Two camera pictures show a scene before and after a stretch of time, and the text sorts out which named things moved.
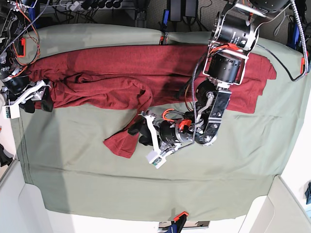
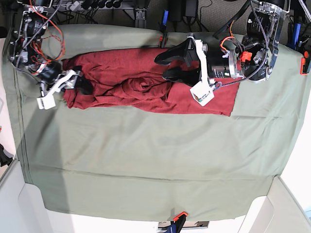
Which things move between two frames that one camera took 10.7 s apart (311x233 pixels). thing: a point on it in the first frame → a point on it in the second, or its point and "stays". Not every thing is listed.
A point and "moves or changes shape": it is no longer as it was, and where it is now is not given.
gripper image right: [174, 129] → [215, 62]
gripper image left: [17, 90] → [53, 83]
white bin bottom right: [279, 211] stays
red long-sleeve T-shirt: [145, 81] moves or changes shape
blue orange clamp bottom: [177, 224] stays
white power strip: [73, 6] stays
